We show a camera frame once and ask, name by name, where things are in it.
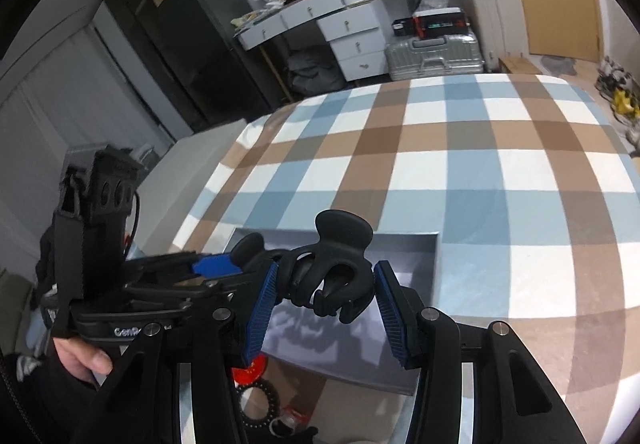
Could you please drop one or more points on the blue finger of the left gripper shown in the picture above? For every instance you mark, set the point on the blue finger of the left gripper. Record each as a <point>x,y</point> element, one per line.
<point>215,266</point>
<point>153,293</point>

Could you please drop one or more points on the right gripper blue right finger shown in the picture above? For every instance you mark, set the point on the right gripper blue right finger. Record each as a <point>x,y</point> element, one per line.
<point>398,306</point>

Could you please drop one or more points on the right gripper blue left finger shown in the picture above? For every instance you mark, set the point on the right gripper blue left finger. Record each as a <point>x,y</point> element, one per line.
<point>259,319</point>

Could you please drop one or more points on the black hair claw clip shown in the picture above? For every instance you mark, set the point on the black hair claw clip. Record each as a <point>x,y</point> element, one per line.
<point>332,276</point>
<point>250,253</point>

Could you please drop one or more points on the person's left hand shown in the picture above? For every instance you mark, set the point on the person's left hand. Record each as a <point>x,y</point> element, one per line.
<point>81,359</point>

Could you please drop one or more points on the red China badge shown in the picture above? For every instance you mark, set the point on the red China badge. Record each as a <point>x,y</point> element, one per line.
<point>251,373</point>

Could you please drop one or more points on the plaid bed sheet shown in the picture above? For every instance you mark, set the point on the plaid bed sheet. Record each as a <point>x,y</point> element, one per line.
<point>533,198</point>

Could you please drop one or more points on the black refrigerator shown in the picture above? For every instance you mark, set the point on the black refrigerator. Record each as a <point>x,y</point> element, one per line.
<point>189,48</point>

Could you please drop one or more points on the silver suitcase lying flat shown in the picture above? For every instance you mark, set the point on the silver suitcase lying flat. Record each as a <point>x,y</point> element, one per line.
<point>411,57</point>

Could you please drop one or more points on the white dressing desk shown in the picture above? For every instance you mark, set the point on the white dressing desk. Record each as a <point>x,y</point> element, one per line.
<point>351,38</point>

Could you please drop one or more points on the black red shoe box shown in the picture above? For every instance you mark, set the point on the black red shoe box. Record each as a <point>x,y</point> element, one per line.
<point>433,23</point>

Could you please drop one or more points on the shoe rack with shoes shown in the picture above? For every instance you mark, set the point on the shoe rack with shoes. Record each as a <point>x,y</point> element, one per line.
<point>616,86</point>

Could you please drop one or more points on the beige upright suitcase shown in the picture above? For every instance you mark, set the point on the beige upright suitcase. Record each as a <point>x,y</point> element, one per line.
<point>500,26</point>

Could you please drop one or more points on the black camera box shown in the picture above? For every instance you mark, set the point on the black camera box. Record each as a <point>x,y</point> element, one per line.
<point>97,189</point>

